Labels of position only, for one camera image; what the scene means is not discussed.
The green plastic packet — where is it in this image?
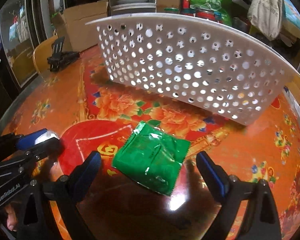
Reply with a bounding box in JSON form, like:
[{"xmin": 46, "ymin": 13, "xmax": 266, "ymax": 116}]
[{"xmin": 112, "ymin": 121, "xmax": 190, "ymax": 196}]

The red-lid pickle jar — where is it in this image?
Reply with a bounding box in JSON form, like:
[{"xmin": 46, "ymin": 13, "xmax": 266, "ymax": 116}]
[{"xmin": 195, "ymin": 8, "xmax": 216, "ymax": 22}]

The black phone stand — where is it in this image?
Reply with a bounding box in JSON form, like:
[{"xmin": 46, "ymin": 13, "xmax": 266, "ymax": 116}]
[{"xmin": 47, "ymin": 36, "xmax": 80, "ymax": 72}]

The green shopping bag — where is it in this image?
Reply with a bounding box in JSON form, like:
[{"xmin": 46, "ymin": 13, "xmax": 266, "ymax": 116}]
[{"xmin": 189, "ymin": 0, "xmax": 232, "ymax": 27}]

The brown cardboard box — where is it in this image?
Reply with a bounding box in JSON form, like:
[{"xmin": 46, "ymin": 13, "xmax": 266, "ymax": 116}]
[{"xmin": 51, "ymin": 0, "xmax": 108, "ymax": 52}]

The beige canvas tote bag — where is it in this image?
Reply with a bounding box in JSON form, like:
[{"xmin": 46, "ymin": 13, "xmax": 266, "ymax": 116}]
[{"xmin": 248, "ymin": 0, "xmax": 283, "ymax": 41}]

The white perforated plastic basket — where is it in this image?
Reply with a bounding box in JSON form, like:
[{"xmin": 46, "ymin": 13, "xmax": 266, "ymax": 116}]
[{"xmin": 89, "ymin": 13, "xmax": 298, "ymax": 126}]

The left wooden chair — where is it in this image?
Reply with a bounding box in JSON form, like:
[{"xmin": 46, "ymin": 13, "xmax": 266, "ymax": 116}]
[{"xmin": 32, "ymin": 35, "xmax": 58, "ymax": 75}]

